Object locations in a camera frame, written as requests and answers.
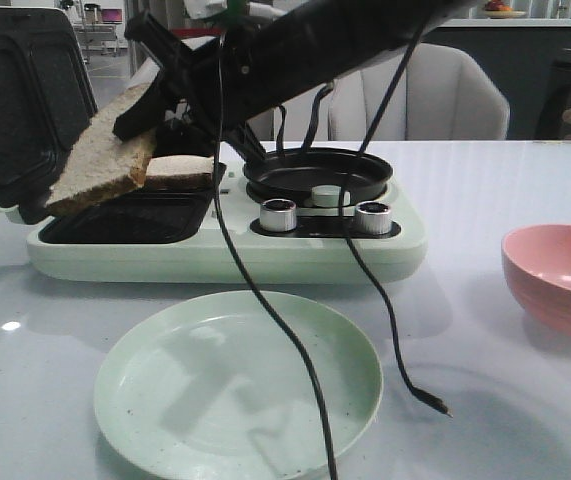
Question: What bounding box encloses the fruit plate on counter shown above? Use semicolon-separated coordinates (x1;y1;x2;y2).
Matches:
481;0;527;19

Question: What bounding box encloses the breakfast maker hinged lid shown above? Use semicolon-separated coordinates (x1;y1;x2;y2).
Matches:
0;7;97;225

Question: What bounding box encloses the mint green breakfast maker base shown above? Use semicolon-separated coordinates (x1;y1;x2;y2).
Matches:
27;157;427;284

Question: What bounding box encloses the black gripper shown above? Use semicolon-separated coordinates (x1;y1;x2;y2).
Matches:
112;10;285;150

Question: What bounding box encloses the left silver control knob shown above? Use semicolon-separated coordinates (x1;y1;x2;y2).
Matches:
259;198;297;233

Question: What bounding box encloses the grey upholstered chair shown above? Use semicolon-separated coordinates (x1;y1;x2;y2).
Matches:
126;36;211;89
328;43;510;141

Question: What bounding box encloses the black hanging cable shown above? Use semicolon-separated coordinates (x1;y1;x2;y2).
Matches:
212;29;340;480

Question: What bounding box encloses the mint green round plate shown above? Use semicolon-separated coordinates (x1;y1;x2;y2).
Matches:
94;291;383;479

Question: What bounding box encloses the pink bowl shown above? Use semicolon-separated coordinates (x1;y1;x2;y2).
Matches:
501;224;571;336

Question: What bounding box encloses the right silver control knob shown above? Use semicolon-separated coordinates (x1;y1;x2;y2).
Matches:
352;201;393;235

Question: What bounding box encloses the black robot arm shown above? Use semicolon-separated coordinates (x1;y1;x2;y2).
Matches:
113;0;471;162

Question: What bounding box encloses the left grey upholstered chair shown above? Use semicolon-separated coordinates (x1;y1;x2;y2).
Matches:
126;36;211;89

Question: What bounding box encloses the grey counter with white top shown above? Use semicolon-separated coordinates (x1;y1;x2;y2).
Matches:
425;19;571;140

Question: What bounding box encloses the bread slice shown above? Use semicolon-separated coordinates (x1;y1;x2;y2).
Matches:
144;155;214;190
45;83;156;216

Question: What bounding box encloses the silver control knob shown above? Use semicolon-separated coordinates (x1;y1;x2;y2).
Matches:
259;198;297;233
352;201;393;235

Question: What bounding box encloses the right grey upholstered chair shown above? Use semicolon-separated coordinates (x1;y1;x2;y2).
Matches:
328;43;510;141

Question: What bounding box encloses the black round frying pan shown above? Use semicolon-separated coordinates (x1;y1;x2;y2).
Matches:
243;147;393;206

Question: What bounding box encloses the black cable with plug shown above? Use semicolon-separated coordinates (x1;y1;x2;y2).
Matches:
336;14;454;418

